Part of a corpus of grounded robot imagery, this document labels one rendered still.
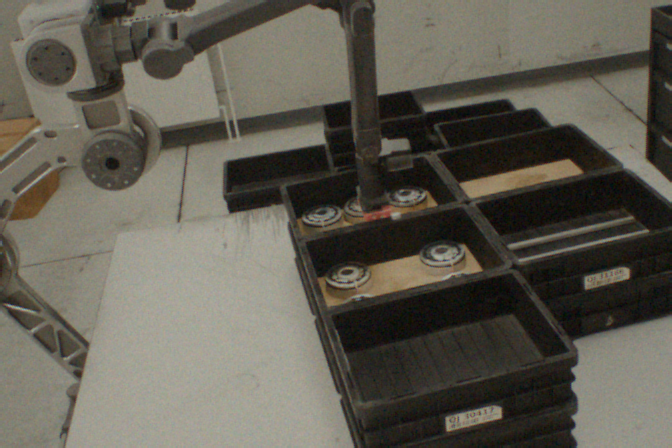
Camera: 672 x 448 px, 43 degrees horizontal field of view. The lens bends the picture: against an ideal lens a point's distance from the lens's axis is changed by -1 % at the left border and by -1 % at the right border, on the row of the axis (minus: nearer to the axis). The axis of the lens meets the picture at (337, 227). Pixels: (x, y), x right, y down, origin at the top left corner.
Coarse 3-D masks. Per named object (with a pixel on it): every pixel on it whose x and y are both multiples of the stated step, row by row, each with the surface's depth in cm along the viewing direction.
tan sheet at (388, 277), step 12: (468, 252) 197; (384, 264) 197; (396, 264) 197; (408, 264) 196; (468, 264) 192; (324, 276) 196; (372, 276) 194; (384, 276) 193; (396, 276) 192; (408, 276) 192; (420, 276) 191; (432, 276) 190; (444, 276) 190; (324, 288) 192; (372, 288) 189; (384, 288) 189; (396, 288) 188; (336, 300) 187
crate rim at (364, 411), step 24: (432, 288) 168; (528, 288) 164; (336, 312) 166; (336, 336) 159; (336, 360) 156; (552, 360) 145; (576, 360) 146; (456, 384) 143; (480, 384) 143; (504, 384) 144; (360, 408) 141; (384, 408) 142; (408, 408) 143
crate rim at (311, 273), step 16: (448, 208) 196; (464, 208) 195; (384, 224) 194; (480, 224) 187; (304, 240) 192; (320, 240) 192; (304, 256) 186; (480, 272) 171; (320, 288) 174; (416, 288) 169; (320, 304) 169; (352, 304) 168
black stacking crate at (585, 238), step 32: (544, 192) 198; (576, 192) 200; (608, 192) 202; (640, 192) 194; (512, 224) 201; (544, 224) 202; (576, 224) 201; (640, 224) 197; (608, 256) 176; (640, 256) 178; (544, 288) 176; (576, 288) 178
